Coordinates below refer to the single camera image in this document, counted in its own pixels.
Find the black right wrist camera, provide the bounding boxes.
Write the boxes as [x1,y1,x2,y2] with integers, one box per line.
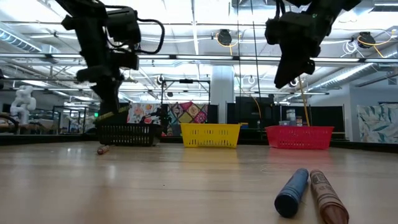
[265,16,292,45]

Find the black ceiling cable reel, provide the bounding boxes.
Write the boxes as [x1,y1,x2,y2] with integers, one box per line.
[216,29,233,47]
[357,30,377,49]

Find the patchwork patterned cloth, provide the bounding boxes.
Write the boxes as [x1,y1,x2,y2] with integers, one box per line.
[167,101,209,137]

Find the yellow hanging cable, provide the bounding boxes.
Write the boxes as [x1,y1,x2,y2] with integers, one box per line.
[297,76,311,127]

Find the black frame stand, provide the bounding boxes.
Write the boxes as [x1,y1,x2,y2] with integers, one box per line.
[160,79,211,138]

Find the blue crayon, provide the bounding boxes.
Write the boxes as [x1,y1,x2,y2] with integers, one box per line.
[274,168,310,218]

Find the black camera cable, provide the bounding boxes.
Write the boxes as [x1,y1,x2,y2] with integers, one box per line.
[105,4,166,55]
[274,0,286,20]

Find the black partition panel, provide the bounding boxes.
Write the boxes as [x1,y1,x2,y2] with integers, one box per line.
[281,105,345,133]
[226,96,282,129]
[99,101,130,125]

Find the stacked plastic containers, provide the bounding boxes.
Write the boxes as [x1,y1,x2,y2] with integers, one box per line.
[285,108,304,127]

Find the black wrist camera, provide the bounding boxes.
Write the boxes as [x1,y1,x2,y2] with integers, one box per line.
[265,16,292,45]
[112,52,140,71]

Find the yellow plastic basket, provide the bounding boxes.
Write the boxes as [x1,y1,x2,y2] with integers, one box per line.
[180,123,242,149]

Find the black left camera cable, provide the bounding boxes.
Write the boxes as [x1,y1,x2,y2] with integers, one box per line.
[105,4,166,55]

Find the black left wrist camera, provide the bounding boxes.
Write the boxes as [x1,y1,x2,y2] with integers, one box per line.
[112,52,140,71]

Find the black hanging cable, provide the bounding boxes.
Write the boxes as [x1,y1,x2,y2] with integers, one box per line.
[236,0,242,98]
[250,0,262,99]

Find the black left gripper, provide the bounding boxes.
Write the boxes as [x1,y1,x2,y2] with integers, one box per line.
[77,65,124,116]

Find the white pillar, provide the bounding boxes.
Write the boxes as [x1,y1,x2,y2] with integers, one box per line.
[210,65,235,124]

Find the red plastic basket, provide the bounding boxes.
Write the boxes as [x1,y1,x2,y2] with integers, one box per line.
[266,125,335,151]

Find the leaf patterned cloth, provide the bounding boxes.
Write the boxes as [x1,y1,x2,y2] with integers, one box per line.
[356,102,398,144]

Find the black plastic basket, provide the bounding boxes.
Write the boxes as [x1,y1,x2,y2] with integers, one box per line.
[95,123,162,147]

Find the floral patterned cloth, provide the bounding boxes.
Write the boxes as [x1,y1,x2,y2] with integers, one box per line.
[126,103,162,126]

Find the black right camera cable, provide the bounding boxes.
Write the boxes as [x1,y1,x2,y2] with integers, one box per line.
[274,0,286,20]

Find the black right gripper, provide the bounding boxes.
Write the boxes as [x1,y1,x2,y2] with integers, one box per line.
[274,14,324,90]

